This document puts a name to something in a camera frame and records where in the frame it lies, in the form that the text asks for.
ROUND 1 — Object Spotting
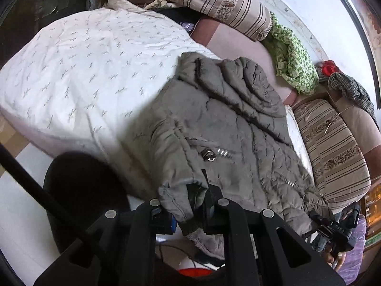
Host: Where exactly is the grey knitted cloth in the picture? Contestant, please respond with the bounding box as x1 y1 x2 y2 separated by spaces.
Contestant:
327 72 376 123

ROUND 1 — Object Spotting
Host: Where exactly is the olive quilted hooded jacket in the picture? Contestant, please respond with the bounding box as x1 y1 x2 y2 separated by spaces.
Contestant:
149 52 335 260

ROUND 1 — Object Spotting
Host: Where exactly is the dark round object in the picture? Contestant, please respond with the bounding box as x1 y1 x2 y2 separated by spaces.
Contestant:
43 151 131 254

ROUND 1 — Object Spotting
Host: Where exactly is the wooden cabinet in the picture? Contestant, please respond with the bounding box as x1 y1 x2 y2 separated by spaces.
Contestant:
364 183 381 246

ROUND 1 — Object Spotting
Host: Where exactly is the black metal bar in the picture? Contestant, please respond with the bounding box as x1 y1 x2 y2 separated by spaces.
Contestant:
324 0 381 111

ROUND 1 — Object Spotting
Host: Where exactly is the black cable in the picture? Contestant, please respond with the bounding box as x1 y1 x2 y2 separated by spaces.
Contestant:
0 143 109 263

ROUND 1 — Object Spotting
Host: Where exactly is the red cloth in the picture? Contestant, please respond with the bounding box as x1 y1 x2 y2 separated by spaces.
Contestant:
320 60 339 77

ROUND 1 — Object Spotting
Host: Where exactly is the person's right hand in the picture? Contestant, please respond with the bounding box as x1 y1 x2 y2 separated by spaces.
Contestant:
323 243 347 271

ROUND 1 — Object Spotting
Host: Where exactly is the cream cloth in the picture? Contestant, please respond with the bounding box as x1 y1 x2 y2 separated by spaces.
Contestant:
144 0 177 10

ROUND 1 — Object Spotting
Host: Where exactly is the white leaf-print duvet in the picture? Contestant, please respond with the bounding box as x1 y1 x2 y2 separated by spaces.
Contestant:
0 0 315 204

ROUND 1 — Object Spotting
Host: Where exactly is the white and red container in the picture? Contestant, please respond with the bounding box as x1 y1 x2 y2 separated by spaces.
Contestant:
178 258 218 279

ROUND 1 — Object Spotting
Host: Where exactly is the wooden door with glass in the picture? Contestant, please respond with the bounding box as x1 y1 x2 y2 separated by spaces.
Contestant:
0 0 100 63

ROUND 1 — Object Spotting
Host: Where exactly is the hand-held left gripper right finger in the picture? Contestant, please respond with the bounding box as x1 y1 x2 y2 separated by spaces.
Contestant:
202 169 346 286

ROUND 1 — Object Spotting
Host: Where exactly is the black cloth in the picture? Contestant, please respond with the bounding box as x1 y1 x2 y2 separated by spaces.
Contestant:
154 7 201 34

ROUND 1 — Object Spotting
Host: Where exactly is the striped floral rolled quilt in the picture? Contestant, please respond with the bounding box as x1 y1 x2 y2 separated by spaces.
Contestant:
141 0 273 41

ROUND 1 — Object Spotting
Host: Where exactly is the green patterned blanket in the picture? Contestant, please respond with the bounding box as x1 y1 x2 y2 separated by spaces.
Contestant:
263 12 320 96

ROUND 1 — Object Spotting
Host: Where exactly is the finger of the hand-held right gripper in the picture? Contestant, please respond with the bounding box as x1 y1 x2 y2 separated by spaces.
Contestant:
310 211 334 236

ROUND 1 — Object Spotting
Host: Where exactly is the striped floral cushion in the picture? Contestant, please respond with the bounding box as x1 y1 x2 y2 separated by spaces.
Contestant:
293 99 372 211

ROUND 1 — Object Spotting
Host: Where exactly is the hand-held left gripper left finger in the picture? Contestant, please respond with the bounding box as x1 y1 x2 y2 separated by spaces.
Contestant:
33 199 177 286

